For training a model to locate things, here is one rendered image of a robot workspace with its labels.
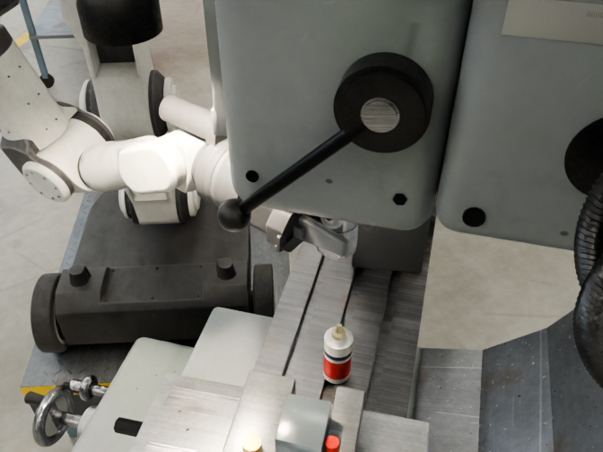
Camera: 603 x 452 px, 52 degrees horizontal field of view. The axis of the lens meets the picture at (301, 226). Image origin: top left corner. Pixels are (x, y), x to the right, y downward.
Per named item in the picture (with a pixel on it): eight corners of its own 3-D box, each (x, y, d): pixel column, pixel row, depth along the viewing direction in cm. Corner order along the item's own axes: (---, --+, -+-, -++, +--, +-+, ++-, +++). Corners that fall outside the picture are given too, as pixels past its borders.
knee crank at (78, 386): (57, 400, 138) (50, 384, 134) (71, 378, 143) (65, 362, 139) (146, 421, 134) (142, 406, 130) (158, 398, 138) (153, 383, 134)
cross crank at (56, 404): (25, 453, 119) (6, 420, 111) (58, 402, 127) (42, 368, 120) (100, 473, 116) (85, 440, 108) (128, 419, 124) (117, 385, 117)
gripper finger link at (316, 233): (347, 257, 67) (301, 234, 70) (349, 236, 65) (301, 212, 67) (339, 265, 66) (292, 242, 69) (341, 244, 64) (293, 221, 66)
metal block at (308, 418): (275, 466, 70) (274, 438, 66) (288, 421, 75) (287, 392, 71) (320, 475, 69) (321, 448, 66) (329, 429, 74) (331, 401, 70)
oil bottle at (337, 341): (319, 381, 89) (321, 333, 82) (326, 359, 92) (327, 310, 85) (347, 387, 88) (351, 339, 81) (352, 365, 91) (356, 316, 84)
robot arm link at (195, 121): (210, 221, 74) (145, 186, 79) (266, 186, 82) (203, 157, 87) (210, 137, 68) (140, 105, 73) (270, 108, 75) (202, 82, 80)
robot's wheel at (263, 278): (256, 299, 171) (252, 247, 158) (274, 299, 172) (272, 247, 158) (257, 359, 156) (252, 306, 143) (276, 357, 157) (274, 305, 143)
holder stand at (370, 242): (351, 267, 106) (357, 174, 93) (358, 191, 123) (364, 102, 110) (421, 273, 105) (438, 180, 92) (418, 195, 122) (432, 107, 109)
